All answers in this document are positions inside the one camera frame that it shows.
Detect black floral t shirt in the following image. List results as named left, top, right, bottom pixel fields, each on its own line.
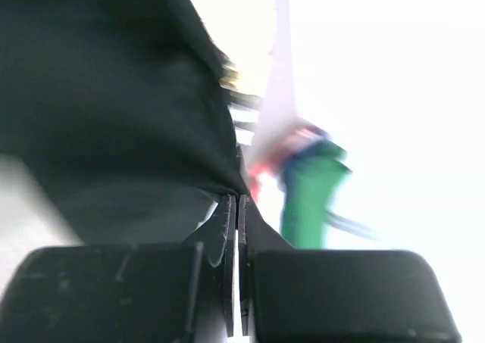
left=1, top=0, right=247, bottom=245

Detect navy folded t shirt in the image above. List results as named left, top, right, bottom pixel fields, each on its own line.
left=279, top=129, right=346, bottom=192

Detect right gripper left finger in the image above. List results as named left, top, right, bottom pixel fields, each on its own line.
left=1, top=196, right=236, bottom=343

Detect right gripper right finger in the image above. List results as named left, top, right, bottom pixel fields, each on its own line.
left=237, top=196, right=462, bottom=342

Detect green folded t shirt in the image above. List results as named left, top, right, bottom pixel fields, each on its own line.
left=280, top=161, right=350, bottom=249

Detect pink folded t shirt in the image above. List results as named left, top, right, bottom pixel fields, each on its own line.
left=248, top=123, right=327, bottom=202

